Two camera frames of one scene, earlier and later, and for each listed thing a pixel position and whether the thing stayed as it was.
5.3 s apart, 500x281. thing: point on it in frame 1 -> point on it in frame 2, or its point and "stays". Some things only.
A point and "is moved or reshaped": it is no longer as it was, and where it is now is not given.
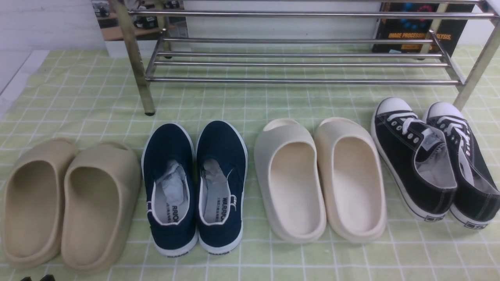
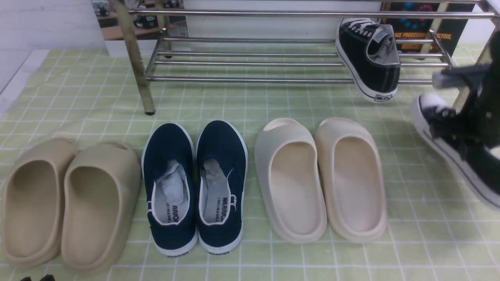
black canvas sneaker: (419, 156) -> (370, 51)
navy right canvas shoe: (222, 159) stays
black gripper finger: (49, 277) stays
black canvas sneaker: (477, 200) is moved or reshaped
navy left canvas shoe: (168, 171) stays
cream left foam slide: (290, 181) stays
